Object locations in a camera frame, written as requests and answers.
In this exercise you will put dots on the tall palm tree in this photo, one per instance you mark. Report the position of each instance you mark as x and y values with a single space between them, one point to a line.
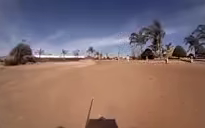
153 35

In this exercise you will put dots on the round dark bush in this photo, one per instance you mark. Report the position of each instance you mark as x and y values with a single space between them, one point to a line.
179 51
147 54

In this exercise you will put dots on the red dirt road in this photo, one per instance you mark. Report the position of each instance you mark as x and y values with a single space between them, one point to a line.
123 90

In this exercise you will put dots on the pale short post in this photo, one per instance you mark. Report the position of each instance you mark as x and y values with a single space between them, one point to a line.
166 60
191 59

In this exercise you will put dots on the robot's own part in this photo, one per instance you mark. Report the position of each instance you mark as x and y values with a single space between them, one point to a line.
89 111

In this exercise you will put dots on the large dark bush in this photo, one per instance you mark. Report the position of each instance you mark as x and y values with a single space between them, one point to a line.
19 53

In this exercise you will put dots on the row of distant trees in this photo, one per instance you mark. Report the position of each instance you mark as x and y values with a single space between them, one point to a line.
80 52

